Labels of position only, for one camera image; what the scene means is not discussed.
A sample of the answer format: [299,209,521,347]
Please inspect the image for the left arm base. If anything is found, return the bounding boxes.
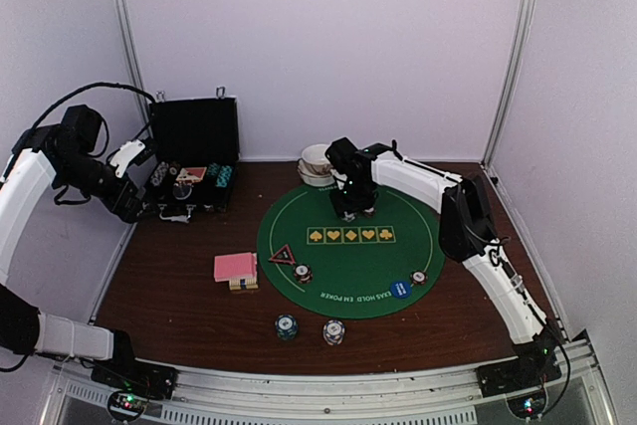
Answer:
[83,361,178,424]

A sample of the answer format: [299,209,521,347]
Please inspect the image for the blue round dealer button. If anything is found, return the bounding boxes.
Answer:
[389,281,412,300]

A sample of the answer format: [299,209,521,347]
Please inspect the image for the round green poker mat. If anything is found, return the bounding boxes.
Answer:
[257,186,445,319]

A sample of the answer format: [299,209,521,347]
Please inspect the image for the lower white ceramic bowl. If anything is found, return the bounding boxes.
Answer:
[297,159,336,188]

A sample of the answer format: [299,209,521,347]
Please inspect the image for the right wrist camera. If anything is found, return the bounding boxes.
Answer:
[325,137,357,174]

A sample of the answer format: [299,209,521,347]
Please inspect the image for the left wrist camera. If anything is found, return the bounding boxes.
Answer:
[108,138,157,178]

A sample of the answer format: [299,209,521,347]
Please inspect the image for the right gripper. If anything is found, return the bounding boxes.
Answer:
[331,177,377,217]

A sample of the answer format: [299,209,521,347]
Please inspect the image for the cards in case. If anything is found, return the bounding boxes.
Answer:
[175,167,207,183]

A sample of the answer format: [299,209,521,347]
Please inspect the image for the black red triangle all-in marker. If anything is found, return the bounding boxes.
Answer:
[269,244,296,266]

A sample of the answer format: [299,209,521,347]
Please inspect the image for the clear dealer puck in case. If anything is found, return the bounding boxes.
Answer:
[172,183,192,201]

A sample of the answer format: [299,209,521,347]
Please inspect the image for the white ceramic bowl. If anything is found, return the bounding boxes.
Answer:
[301,143,331,174]
[297,159,336,188]

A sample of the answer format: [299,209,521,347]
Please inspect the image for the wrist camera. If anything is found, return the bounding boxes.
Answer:
[108,138,157,178]
[325,137,357,174]

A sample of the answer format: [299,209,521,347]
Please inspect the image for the black poker chip case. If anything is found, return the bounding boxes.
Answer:
[145,87,240,223]

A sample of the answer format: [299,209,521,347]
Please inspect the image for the pink playing card deck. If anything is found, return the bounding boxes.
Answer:
[213,252,257,282]

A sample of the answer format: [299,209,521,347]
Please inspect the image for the upper white ceramic bowl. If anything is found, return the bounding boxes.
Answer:
[301,143,331,174]

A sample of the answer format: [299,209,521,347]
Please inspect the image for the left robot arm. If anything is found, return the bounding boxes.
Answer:
[1,105,156,389]

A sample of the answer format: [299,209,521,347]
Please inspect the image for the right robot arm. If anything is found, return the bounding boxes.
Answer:
[325,137,563,387]

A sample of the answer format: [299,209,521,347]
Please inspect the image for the aluminium front rail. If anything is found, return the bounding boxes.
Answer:
[36,338,619,424]

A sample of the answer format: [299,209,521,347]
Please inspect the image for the dark blue chip stack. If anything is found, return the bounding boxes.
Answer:
[275,314,299,340]

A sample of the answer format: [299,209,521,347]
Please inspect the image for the light blue chip stack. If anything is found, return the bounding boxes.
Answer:
[322,319,345,345]

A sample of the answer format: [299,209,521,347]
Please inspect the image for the aluminium post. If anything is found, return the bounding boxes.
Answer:
[481,0,536,170]
[104,0,146,137]

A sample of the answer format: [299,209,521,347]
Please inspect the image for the teal chip stack in case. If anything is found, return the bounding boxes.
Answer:
[215,165,235,189]

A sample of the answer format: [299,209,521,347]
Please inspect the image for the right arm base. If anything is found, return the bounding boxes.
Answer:
[476,345,562,421]

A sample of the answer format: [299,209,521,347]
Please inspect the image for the left aluminium post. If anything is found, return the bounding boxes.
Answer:
[104,0,146,137]

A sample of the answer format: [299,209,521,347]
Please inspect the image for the gold blue card box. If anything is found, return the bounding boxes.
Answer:
[228,253,259,292]

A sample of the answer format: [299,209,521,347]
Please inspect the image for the right aluminium post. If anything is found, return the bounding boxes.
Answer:
[481,0,536,170]

